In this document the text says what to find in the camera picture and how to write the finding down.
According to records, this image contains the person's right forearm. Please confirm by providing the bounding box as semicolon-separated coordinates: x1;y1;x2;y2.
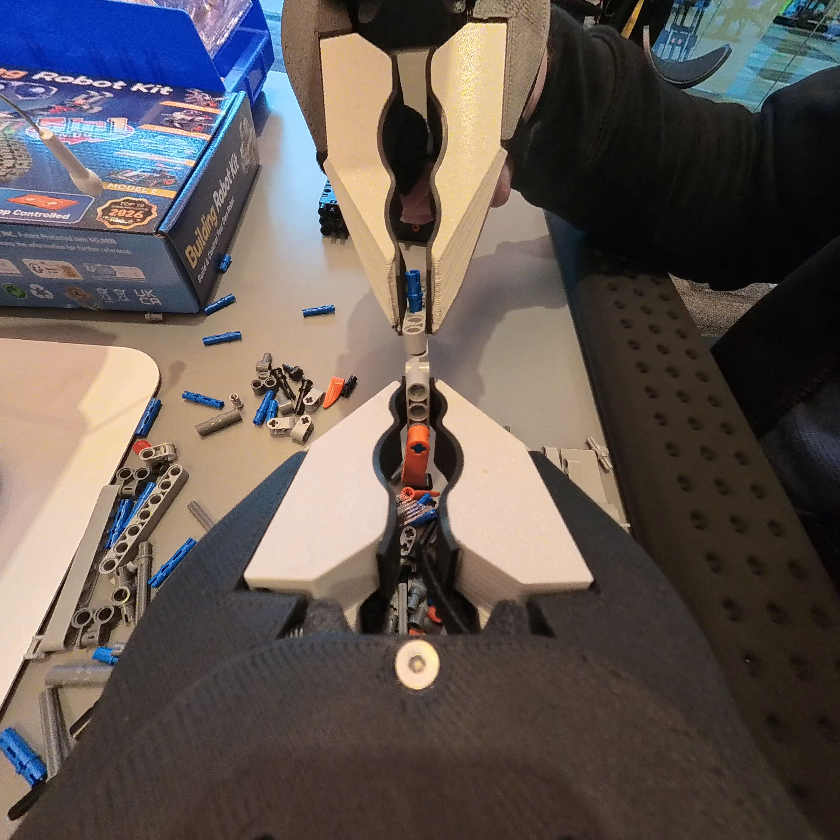
512;7;840;290

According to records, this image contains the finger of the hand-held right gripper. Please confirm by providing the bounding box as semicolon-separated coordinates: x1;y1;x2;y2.
318;31;404;332
427;23;509;332

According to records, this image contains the white book stand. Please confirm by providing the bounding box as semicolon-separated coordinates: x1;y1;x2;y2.
0;92;161;713

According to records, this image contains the pile of small building pieces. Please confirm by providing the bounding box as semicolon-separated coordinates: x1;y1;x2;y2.
0;441;217;808

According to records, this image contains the black office chair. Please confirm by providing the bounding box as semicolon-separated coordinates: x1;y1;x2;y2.
646;26;735;89

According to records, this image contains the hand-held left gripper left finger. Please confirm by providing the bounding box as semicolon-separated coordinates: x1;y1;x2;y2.
243;379;409;634

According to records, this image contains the black perforated block assembly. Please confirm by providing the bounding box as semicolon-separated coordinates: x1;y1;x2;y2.
318;178;349;238

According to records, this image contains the blue plastic bin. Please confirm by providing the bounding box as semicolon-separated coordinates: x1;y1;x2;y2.
0;0;275;109

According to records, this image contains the black perforated edge pad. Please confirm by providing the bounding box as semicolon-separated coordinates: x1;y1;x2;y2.
545;210;840;840

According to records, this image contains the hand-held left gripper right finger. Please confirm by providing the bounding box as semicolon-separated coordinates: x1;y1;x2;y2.
430;379;595;634

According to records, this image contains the blue robot kit box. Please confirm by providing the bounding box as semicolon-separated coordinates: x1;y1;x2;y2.
0;62;261;314

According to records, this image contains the grey curved panel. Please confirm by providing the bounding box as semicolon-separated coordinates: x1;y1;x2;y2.
541;446;631;526

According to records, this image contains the light grey beam frame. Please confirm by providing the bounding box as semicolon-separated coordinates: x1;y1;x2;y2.
400;312;435;424

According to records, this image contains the orange thin holed piece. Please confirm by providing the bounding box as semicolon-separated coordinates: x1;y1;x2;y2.
405;423;432;490

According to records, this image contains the person's right hand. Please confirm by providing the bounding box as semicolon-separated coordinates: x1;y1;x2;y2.
489;64;551;210

